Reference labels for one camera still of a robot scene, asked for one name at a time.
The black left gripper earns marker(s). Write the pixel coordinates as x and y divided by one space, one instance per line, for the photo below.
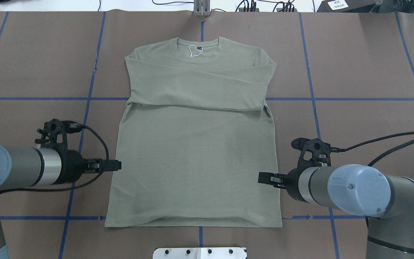
72 166

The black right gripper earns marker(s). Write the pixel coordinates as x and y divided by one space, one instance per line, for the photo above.
292 181

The olive green long-sleeve shirt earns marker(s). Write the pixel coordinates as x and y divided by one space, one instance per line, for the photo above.
194 135

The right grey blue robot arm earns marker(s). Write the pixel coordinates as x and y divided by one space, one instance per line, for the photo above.
386 201

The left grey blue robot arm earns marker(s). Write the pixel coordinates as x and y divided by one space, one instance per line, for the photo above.
34 169

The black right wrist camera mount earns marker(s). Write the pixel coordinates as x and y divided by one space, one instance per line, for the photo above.
313 152

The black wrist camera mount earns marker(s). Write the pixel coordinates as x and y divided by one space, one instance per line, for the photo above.
313 152
54 135

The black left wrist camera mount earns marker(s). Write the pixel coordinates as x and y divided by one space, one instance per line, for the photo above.
54 135

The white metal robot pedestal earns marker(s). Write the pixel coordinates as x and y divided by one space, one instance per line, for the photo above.
201 253

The white string tag loop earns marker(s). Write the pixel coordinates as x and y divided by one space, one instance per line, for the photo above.
195 51

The aluminium clamp post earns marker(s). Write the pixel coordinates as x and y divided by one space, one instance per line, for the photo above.
201 8

